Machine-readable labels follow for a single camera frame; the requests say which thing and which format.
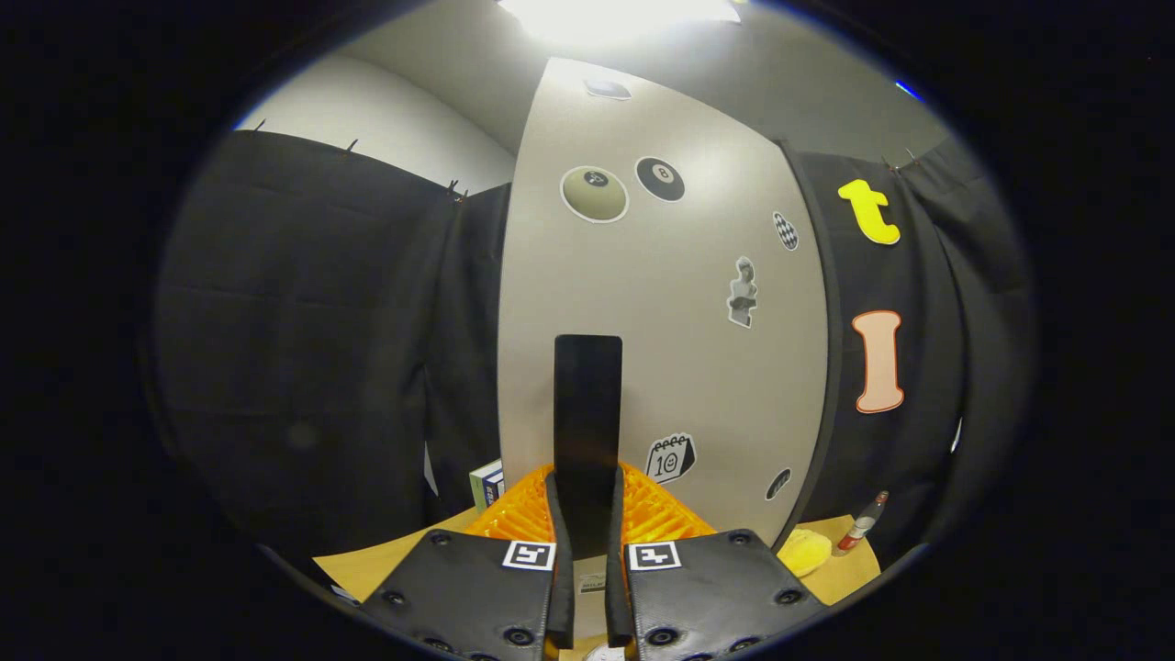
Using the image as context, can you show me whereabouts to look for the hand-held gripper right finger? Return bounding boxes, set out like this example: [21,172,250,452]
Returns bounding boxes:
[606,464,827,661]

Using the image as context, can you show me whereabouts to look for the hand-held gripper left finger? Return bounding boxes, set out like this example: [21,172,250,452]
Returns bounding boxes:
[358,464,576,661]

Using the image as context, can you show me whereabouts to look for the black door handle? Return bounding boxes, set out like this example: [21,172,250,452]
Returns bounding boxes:
[554,335,623,538]

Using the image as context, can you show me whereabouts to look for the dark grey shoe cabinet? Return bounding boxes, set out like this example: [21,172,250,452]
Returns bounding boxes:
[776,138,847,552]

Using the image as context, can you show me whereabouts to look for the yellow fuzzy plush item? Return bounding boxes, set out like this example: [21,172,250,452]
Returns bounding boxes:
[777,528,833,578]

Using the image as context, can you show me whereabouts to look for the small red cap bottle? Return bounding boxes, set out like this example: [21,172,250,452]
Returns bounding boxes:
[837,491,890,552]

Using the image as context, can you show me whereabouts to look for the black backdrop cloth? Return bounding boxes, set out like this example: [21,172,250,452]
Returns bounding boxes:
[151,129,1038,575]

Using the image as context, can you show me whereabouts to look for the large ceiling light panel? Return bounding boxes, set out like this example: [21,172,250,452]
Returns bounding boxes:
[500,0,743,42]

